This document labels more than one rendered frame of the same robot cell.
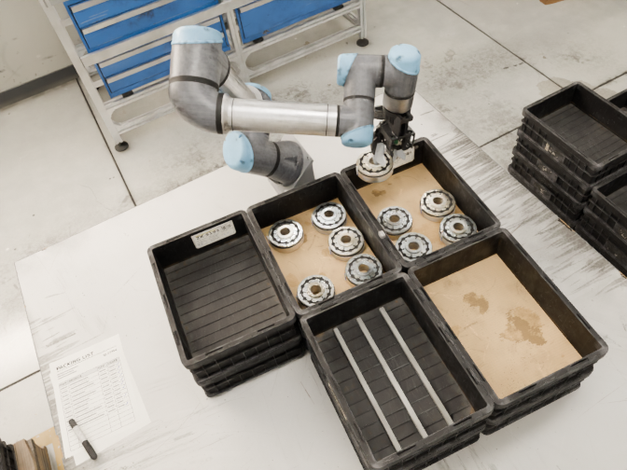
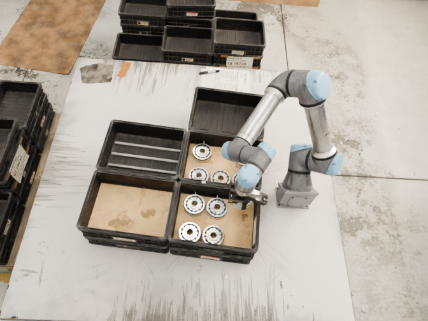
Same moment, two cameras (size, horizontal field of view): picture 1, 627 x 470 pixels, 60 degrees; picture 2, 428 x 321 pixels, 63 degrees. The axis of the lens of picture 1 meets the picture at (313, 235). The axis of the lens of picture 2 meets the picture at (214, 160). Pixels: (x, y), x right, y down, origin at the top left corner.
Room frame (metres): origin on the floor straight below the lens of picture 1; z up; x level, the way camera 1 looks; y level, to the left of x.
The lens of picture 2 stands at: (1.11, -0.90, 2.43)
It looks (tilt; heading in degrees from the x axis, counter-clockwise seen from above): 59 degrees down; 106
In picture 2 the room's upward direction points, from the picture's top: 7 degrees clockwise
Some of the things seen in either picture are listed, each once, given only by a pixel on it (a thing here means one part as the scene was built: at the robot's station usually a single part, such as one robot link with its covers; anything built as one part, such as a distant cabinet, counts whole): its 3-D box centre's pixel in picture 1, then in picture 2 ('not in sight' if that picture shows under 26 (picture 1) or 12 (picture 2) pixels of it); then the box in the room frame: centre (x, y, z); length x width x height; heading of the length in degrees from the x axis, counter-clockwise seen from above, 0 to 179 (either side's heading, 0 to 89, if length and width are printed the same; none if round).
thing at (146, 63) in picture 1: (156, 28); not in sight; (2.65, 0.61, 0.60); 0.72 x 0.03 x 0.56; 111
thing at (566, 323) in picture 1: (496, 319); (130, 208); (0.59, -0.41, 0.87); 0.40 x 0.30 x 0.11; 16
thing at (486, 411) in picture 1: (390, 361); (143, 149); (0.51, -0.13, 0.92); 0.40 x 0.30 x 0.02; 16
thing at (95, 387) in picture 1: (94, 393); (225, 80); (0.66, 0.68, 0.70); 0.33 x 0.23 x 0.01; 21
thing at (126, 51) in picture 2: not in sight; (141, 57); (-0.21, 1.02, 0.26); 0.40 x 0.30 x 0.23; 21
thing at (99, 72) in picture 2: not in sight; (96, 72); (-0.12, 0.37, 0.71); 0.22 x 0.19 x 0.01; 21
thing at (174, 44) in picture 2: not in sight; (188, 55); (0.17, 1.16, 0.31); 0.40 x 0.30 x 0.34; 21
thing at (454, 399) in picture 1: (390, 370); (144, 154); (0.51, -0.13, 0.87); 0.40 x 0.30 x 0.11; 16
